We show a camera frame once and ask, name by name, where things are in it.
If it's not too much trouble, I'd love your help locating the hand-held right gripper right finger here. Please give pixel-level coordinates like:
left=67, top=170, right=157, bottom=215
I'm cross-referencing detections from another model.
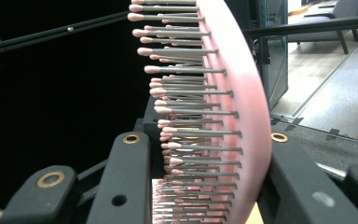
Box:
left=256, top=133, right=358, bottom=224

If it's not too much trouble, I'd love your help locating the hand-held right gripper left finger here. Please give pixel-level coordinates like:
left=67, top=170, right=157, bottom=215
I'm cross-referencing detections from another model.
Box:
left=86, top=95, right=166, bottom=224

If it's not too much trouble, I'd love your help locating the pink hairbrush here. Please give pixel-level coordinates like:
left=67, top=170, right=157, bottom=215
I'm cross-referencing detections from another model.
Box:
left=127, top=0, right=273, bottom=224

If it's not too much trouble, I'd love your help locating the teal glass panel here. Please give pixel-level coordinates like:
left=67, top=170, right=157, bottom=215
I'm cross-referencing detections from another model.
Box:
left=255, top=0, right=290, bottom=110

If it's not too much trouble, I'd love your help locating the black metal stand bar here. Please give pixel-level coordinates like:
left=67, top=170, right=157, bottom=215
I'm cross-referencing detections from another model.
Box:
left=243, top=14, right=358, bottom=39
left=0, top=11, right=130, bottom=59

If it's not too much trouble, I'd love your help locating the grey chair with dark legs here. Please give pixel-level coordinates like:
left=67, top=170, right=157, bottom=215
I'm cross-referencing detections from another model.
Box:
left=288, top=0, right=358, bottom=56

